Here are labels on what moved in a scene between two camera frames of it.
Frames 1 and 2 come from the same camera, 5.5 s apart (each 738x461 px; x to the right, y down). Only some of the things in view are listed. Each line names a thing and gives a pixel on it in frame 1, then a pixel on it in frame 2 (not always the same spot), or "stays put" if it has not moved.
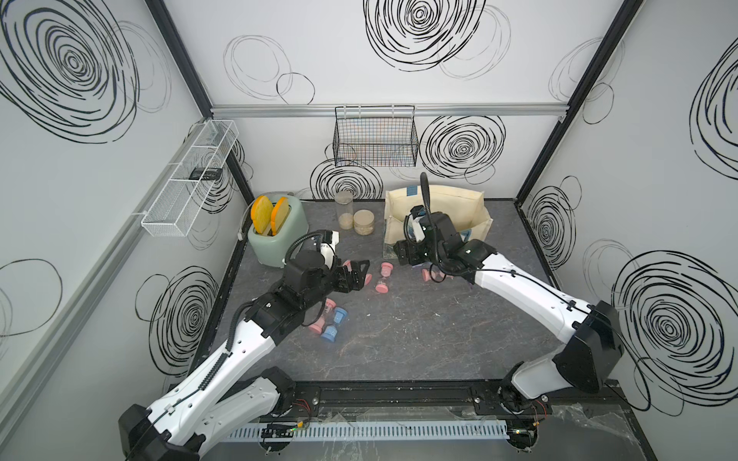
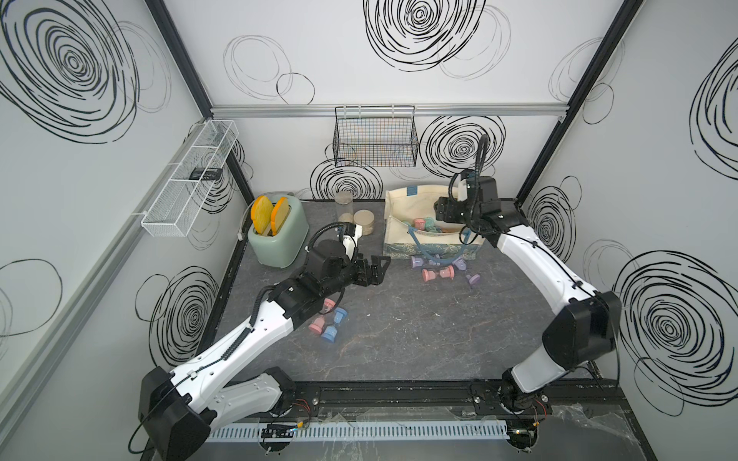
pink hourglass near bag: x=436 y=275 stays put
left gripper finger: x=357 y=281 -> x=375 y=276
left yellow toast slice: x=261 y=211 stays put
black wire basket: x=375 y=136 stays put
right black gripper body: x=416 y=254 -> x=455 y=212
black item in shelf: x=210 y=173 stays put
